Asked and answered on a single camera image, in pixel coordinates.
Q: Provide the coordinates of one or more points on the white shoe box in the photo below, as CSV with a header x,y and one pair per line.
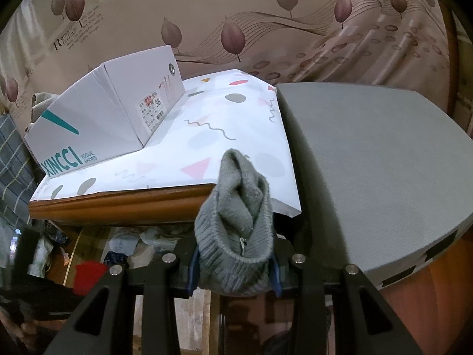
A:
x,y
92,118

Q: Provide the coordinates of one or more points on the grey knitted sock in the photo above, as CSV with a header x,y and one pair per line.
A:
x,y
236,229

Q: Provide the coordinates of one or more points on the brown wooden frame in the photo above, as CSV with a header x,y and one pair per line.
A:
x,y
452,63

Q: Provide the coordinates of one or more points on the plaid cloth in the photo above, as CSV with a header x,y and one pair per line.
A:
x,y
14,162

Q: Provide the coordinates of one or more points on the red cloth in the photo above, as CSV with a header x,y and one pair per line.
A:
x,y
90,277

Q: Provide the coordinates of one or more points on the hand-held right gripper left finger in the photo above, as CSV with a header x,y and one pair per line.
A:
x,y
192,270

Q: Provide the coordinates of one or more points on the leaf print curtain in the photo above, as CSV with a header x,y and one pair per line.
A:
x,y
314,44

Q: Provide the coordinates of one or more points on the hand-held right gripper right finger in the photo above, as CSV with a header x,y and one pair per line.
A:
x,y
274,274

